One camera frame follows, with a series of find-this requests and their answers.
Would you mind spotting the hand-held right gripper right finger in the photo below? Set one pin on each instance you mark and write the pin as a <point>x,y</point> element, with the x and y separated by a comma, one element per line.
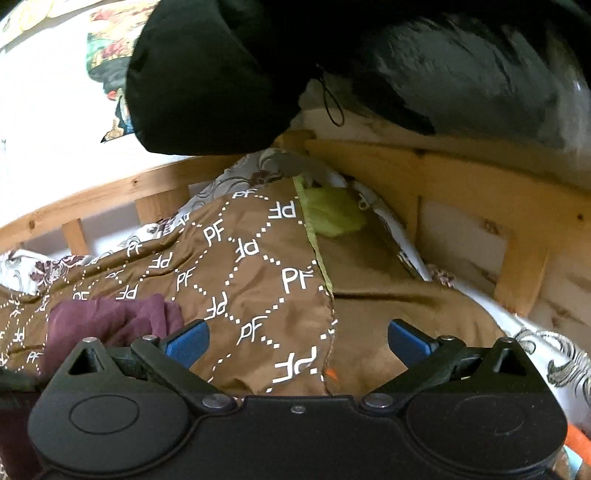
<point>406,340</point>

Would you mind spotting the grey floral bed sheet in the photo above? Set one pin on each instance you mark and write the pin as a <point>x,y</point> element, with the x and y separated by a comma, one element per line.
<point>545,341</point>

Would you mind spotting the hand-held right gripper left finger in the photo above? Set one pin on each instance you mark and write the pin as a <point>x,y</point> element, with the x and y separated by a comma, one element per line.
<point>187,345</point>

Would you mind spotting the yellow patterned cloth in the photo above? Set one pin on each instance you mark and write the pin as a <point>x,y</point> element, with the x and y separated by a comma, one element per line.
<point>32,16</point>

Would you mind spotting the lime green cloth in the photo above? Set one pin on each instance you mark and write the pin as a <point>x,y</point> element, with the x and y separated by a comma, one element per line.
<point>334,212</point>

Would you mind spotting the colourful printed wall cloth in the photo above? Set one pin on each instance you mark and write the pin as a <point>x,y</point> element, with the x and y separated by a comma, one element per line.
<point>108,69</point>

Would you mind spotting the orange object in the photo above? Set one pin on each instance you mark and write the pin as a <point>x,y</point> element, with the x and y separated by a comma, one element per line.
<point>579,441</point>

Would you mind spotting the brown printed blanket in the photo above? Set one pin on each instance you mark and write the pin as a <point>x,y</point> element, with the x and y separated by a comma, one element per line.
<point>258,295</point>

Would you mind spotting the dark shiny jacket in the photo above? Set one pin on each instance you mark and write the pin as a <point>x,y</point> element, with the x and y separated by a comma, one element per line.
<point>461,69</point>

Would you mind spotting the maroon cloth garment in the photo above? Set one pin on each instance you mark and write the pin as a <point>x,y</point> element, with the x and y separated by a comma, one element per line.
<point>106,318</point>

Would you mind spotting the wooden bed frame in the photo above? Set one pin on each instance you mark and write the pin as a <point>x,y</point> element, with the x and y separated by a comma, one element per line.
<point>461,184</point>

